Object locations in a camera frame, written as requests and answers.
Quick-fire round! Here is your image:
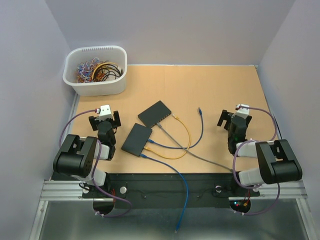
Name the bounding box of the black network switch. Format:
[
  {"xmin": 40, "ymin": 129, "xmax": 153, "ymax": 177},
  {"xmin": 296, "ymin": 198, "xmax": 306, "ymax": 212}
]
[
  {"xmin": 121, "ymin": 123, "xmax": 153, "ymax": 157},
  {"xmin": 138, "ymin": 100, "xmax": 172, "ymax": 128}
]

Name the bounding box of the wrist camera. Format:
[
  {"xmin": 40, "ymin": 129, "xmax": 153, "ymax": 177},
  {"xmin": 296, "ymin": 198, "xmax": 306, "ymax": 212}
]
[
  {"xmin": 234, "ymin": 104, "xmax": 250, "ymax": 119},
  {"xmin": 96, "ymin": 104, "xmax": 113, "ymax": 122}
]

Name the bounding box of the grey ethernet cable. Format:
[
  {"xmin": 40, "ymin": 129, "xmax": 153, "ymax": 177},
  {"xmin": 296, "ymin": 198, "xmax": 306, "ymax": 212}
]
[{"xmin": 156, "ymin": 122, "xmax": 233, "ymax": 172}]

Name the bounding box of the long blue ethernet cable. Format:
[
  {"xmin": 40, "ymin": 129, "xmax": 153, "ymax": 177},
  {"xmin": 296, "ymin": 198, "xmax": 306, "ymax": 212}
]
[{"xmin": 139, "ymin": 153, "xmax": 190, "ymax": 235}]

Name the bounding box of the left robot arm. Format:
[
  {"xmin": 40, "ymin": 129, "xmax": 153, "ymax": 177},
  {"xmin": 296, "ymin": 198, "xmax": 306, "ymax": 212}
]
[{"xmin": 53, "ymin": 105, "xmax": 121, "ymax": 197}]

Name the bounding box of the short blue ethernet cable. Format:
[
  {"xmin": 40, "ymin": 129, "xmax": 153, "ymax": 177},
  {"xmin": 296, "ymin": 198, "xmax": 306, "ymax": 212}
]
[{"xmin": 147, "ymin": 107, "xmax": 205, "ymax": 150}]

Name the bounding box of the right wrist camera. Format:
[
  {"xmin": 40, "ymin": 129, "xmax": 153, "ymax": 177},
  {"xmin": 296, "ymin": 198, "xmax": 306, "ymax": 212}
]
[{"xmin": 234, "ymin": 104, "xmax": 250, "ymax": 119}]

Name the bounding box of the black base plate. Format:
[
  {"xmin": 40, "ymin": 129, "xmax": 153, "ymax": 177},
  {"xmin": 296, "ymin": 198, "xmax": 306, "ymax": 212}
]
[{"xmin": 82, "ymin": 172, "xmax": 261, "ymax": 217}]

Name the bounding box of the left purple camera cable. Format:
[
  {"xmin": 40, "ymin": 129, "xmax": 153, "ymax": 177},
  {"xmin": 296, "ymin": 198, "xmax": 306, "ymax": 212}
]
[{"xmin": 58, "ymin": 109, "xmax": 133, "ymax": 219}]

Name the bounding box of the aluminium frame rail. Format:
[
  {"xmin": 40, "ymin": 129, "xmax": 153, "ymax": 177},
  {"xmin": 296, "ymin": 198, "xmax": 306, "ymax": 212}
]
[{"xmin": 28, "ymin": 99, "xmax": 320, "ymax": 240}]

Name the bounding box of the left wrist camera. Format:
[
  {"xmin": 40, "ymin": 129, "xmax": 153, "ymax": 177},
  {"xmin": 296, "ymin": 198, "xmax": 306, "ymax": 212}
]
[{"xmin": 96, "ymin": 104, "xmax": 113, "ymax": 122}]

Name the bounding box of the purple camera cable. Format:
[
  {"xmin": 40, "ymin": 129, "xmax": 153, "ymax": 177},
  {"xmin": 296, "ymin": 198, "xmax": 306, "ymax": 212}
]
[
  {"xmin": 232, "ymin": 106, "xmax": 281, "ymax": 216},
  {"xmin": 58, "ymin": 109, "xmax": 133, "ymax": 219}
]

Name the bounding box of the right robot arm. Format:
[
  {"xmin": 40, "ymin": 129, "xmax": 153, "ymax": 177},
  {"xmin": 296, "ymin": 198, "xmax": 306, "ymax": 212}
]
[{"xmin": 217, "ymin": 104, "xmax": 303, "ymax": 195}]

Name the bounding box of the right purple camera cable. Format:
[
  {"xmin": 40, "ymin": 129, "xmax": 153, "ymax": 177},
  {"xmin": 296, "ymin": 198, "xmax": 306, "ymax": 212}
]
[{"xmin": 232, "ymin": 106, "xmax": 281, "ymax": 216}]

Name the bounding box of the bundle of coloured wires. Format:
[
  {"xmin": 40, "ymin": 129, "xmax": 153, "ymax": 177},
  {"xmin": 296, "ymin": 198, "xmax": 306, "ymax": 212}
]
[{"xmin": 74, "ymin": 57, "xmax": 123, "ymax": 84}]

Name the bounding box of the yellow ethernet cable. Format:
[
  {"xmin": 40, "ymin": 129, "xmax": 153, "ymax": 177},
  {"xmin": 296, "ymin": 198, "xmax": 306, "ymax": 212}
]
[{"xmin": 144, "ymin": 113, "xmax": 192, "ymax": 160}]

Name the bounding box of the white plastic bin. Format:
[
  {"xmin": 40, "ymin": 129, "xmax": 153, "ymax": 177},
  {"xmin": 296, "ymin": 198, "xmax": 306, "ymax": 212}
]
[{"xmin": 62, "ymin": 45, "xmax": 128, "ymax": 96}]

